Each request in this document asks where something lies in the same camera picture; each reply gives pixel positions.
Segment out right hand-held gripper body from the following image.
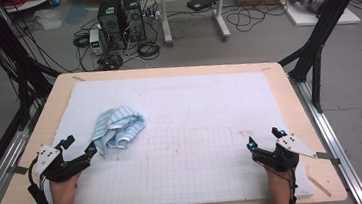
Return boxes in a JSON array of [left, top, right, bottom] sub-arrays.
[[248, 131, 320, 176]]

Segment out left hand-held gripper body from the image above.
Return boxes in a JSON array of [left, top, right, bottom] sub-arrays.
[[32, 140, 94, 186]]

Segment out blue striped towel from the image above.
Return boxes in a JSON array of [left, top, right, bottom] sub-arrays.
[[88, 103, 149, 159]]

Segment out person's right hand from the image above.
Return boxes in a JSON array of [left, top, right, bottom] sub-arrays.
[[265, 163, 299, 190]]

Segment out person's left hand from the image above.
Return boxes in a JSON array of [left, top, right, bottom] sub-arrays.
[[47, 171, 85, 204]]

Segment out wooden table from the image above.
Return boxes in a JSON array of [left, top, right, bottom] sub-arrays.
[[0, 46, 349, 204]]

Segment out wooden stick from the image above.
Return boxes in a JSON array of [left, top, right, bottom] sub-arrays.
[[306, 171, 333, 200]]

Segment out white foam mat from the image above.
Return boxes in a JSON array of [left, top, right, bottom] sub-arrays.
[[16, 59, 316, 204]]

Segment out white power supply unit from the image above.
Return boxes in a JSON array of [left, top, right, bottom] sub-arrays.
[[88, 27, 105, 56]]

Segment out white floor board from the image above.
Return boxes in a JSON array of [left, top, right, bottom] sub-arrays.
[[282, 0, 362, 32]]

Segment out clear plastic sheet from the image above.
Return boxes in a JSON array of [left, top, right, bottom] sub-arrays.
[[33, 7, 64, 33]]

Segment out large black computer tower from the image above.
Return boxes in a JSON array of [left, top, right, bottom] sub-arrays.
[[96, 0, 129, 52]]

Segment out teal plastic sheet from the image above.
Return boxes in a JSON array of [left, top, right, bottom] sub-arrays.
[[63, 1, 91, 27]]

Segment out slim black computer tower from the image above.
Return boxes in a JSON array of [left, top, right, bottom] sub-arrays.
[[122, 0, 147, 43]]

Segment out round white table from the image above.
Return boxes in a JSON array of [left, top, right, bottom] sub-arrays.
[[2, 0, 59, 15]]

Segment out flat black device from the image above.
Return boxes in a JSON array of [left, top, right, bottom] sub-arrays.
[[186, 0, 220, 13]]

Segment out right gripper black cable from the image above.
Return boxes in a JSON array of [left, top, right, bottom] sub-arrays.
[[283, 160, 302, 204]]

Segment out small black cable coil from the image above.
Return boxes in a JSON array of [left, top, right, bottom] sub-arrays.
[[71, 31, 92, 49]]

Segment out black frame stand with cables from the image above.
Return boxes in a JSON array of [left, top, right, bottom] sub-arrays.
[[0, 0, 67, 133]]

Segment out large black cable coil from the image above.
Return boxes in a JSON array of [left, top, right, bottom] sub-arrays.
[[136, 40, 163, 62]]

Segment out loose black floor cables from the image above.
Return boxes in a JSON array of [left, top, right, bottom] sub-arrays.
[[224, 0, 291, 35]]

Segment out white desk frame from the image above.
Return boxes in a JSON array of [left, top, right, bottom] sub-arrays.
[[158, 0, 233, 48]]

